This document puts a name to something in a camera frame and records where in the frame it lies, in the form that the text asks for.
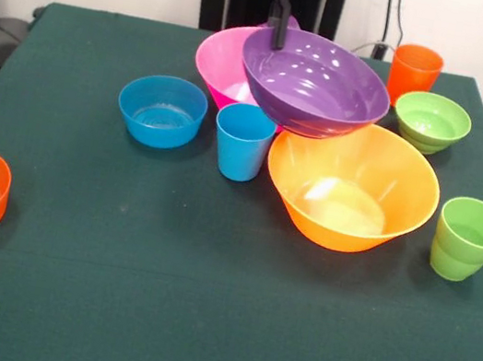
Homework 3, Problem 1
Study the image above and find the pink plastic bowl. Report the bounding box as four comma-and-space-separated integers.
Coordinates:
184, 17, 301, 135

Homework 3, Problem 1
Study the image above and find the purple plastic bowl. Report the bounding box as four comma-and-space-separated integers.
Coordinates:
230, 20, 402, 151

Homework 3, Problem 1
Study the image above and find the blue plastic cup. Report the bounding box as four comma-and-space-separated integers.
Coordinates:
206, 99, 281, 187

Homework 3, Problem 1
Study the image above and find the green plastic bowl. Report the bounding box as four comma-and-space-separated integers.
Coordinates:
387, 87, 477, 162

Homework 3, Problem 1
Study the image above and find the yellow plastic bowl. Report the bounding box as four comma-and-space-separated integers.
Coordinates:
253, 106, 452, 268

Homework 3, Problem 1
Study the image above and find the orange plastic cup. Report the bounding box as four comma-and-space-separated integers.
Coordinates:
383, 41, 447, 113

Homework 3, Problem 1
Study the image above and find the blue plastic bowl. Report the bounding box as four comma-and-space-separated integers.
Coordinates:
112, 67, 213, 157

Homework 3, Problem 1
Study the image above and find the green plastic cup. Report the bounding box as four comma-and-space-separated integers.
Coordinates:
425, 192, 483, 286

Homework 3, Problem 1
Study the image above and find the dark green tablecloth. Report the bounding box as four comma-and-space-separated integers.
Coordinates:
0, 0, 483, 361

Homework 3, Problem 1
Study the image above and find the grey cable with plug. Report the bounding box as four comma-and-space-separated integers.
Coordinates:
345, 34, 397, 64

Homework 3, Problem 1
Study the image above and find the black hanging cable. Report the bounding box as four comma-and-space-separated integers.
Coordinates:
388, 0, 414, 49
380, 0, 396, 43

